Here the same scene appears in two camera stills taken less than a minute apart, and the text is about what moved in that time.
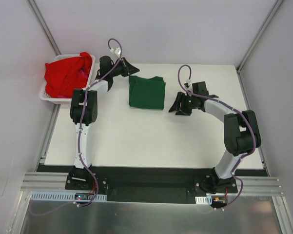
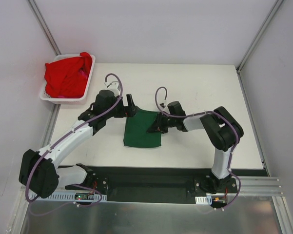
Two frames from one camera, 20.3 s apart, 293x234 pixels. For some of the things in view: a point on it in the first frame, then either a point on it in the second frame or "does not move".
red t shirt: x=63 y=76 does not move
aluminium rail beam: x=58 y=181 does not move
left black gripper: x=125 y=67 -> x=126 y=110
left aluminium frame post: x=33 y=7 does not move
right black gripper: x=181 y=104 -> x=161 y=123
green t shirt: x=146 y=93 -> x=136 y=133
